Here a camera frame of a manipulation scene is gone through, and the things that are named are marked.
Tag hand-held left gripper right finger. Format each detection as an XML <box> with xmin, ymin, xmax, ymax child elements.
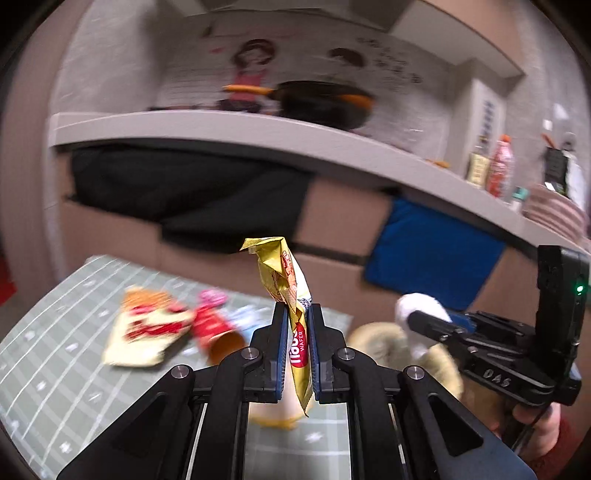
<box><xmin>306</xmin><ymin>302</ymin><xmax>539</xmax><ymax>480</ymax></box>

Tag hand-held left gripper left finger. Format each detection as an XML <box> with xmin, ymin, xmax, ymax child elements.
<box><xmin>55</xmin><ymin>302</ymin><xmax>289</xmax><ymax>480</ymax></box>

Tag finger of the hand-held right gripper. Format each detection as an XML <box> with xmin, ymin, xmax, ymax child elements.
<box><xmin>409</xmin><ymin>310</ymin><xmax>490</xmax><ymax>352</ymax></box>
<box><xmin>445</xmin><ymin>311</ymin><xmax>536</xmax><ymax>334</ymax></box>

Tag white tissue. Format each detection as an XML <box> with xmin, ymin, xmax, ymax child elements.
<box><xmin>396</xmin><ymin>293</ymin><xmax>451</xmax><ymax>361</ymax></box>

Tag brown paper cup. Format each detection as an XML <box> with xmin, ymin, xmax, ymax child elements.
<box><xmin>207</xmin><ymin>330</ymin><xmax>247</xmax><ymax>365</ymax></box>

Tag beige woven basket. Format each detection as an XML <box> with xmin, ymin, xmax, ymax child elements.
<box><xmin>346</xmin><ymin>320</ymin><xmax>465</xmax><ymax>402</ymax></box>

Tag gold wafer wrapper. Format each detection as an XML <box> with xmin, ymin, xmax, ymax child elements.
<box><xmin>240</xmin><ymin>236</ymin><xmax>319</xmax><ymax>418</ymax></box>

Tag cream snack packet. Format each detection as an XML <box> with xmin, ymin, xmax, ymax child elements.
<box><xmin>102</xmin><ymin>286</ymin><xmax>197</xmax><ymax>367</ymax></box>

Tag person's right forearm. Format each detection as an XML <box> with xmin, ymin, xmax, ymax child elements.
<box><xmin>522</xmin><ymin>411</ymin><xmax>591</xmax><ymax>480</ymax></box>

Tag person's right hand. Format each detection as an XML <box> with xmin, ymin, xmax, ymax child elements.
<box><xmin>464</xmin><ymin>378</ymin><xmax>561</xmax><ymax>462</ymax></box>

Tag blue towel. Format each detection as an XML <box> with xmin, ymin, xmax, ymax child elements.
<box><xmin>362</xmin><ymin>196</ymin><xmax>506</xmax><ymax>312</ymax></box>

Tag wooden kitchen cabinet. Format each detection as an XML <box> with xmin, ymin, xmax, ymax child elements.
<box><xmin>60</xmin><ymin>175</ymin><xmax>541</xmax><ymax>324</ymax></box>

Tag pink plastic basket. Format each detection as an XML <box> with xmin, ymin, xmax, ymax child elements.
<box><xmin>522</xmin><ymin>185</ymin><xmax>591</xmax><ymax>241</ymax></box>

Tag clear oil bottle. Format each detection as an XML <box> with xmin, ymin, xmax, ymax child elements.
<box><xmin>464</xmin><ymin>138</ymin><xmax>492</xmax><ymax>188</ymax></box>

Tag red drink bottle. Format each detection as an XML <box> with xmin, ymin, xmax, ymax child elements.
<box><xmin>486</xmin><ymin>134</ymin><xmax>515</xmax><ymax>199</ymax></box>

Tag black box grater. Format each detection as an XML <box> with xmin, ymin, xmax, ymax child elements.
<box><xmin>542</xmin><ymin>147</ymin><xmax>570</xmax><ymax>197</ymax></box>

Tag black cloth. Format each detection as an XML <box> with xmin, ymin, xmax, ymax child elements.
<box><xmin>69</xmin><ymin>138</ymin><xmax>315</xmax><ymax>254</ymax></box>

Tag white vented pipe cover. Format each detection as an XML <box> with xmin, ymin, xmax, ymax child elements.
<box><xmin>455</xmin><ymin>76</ymin><xmax>506</xmax><ymax>181</ymax></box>

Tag green checked tablecloth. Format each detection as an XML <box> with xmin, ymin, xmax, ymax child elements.
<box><xmin>0</xmin><ymin>255</ymin><xmax>356</xmax><ymax>480</ymax></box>

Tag grey kitchen countertop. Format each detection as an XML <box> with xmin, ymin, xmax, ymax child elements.
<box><xmin>48</xmin><ymin>111</ymin><xmax>591</xmax><ymax>264</ymax></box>

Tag black wok orange handle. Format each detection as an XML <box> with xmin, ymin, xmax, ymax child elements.
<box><xmin>222</xmin><ymin>80</ymin><xmax>377</xmax><ymax>131</ymax></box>

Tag cartoon wall sticker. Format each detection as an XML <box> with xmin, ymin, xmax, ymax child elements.
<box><xmin>157</xmin><ymin>25</ymin><xmax>458</xmax><ymax>153</ymax></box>

